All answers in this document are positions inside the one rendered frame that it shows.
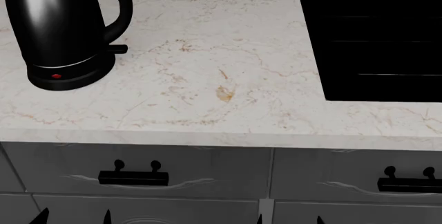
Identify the black kettle base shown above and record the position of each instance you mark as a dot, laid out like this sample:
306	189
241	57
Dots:
72	85

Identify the grey cabinet door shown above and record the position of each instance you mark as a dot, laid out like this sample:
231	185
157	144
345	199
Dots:
172	211
373	213

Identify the black electric kettle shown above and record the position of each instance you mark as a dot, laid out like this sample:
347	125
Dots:
58	27

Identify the black cooktop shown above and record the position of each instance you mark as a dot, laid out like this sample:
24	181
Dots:
376	40

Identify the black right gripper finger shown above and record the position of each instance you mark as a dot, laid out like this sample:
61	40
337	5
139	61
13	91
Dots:
321	221
259	221

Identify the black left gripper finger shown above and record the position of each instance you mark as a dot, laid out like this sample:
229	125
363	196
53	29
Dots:
42	218
108	218

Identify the narrow grey cabinet panel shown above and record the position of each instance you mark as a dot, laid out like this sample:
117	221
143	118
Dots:
8	172

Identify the grey drawer front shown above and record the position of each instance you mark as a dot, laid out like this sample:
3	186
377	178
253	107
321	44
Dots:
321	172
207	167

